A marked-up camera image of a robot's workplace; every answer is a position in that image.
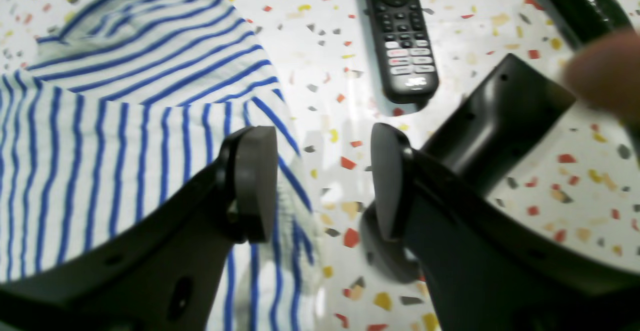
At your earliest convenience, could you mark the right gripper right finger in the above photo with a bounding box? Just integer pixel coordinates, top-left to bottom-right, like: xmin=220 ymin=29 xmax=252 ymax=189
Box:
xmin=371 ymin=123 xmax=639 ymax=331

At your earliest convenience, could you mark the blue white striped t-shirt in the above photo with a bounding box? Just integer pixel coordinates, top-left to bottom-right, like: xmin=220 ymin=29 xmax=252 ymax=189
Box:
xmin=1 ymin=0 xmax=321 ymax=331

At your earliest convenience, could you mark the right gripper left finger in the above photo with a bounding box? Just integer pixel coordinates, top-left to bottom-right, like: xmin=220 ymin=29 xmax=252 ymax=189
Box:
xmin=1 ymin=126 xmax=278 ymax=331

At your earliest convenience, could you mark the black TV remote control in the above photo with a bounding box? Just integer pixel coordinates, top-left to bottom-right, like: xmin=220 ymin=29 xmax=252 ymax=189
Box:
xmin=365 ymin=0 xmax=440 ymax=108

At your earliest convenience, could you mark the long black wrapped bar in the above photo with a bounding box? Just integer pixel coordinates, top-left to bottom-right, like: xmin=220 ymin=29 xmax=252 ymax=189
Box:
xmin=530 ymin=0 xmax=634 ymax=52

